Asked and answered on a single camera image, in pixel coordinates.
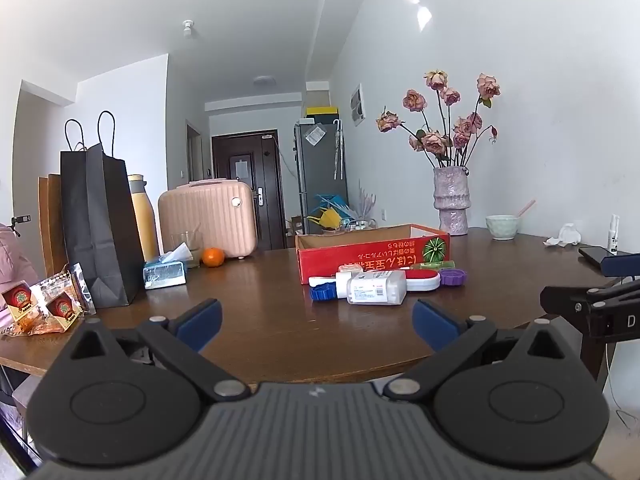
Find black phone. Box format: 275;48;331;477
579;245;618;267

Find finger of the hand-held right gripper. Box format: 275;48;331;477
601;255;640;277
540;280;640;335

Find interior door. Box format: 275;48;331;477
186;120;205;183

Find crumpled white tissue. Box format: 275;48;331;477
544;223;581;248

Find blue tissue pack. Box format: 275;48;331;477
143;242;193;289

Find pink suitcase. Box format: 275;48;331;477
158;179;259;260

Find pink textured vase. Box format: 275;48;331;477
433;166;472;236

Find dried lavender bunch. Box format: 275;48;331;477
357;180;381;221

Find dark brown entrance door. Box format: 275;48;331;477
211;130;287;251

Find brown paper bag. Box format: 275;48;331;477
38;173;68;278

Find red cardboard box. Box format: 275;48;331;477
295;223;451;286

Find red and white oval case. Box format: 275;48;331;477
397;269;442;292

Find white wall panel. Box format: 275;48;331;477
350;83;366;128

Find grey fridge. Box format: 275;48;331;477
294;119;349;235

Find snack packet with red label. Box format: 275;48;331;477
31;270;85;333
0;280;47;335

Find clear glass cup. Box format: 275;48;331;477
171;231;203;268

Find black paper bag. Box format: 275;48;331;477
60;110;147;309

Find blue plastic cap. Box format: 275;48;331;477
310;284;347;303

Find pale green bowl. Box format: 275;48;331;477
486;214;519;241

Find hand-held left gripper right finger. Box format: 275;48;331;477
382;298;576;403

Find white hanging umbrella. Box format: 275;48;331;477
331;119;347;181

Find dried pink roses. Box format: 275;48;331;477
376;69;501;168

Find white pill bottle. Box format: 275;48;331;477
346;271;408;306

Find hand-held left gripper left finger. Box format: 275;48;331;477
67;298;251;403

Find silver snack packet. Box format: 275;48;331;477
70;262;97;316

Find yellow thermos bottle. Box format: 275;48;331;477
127;174;161;263

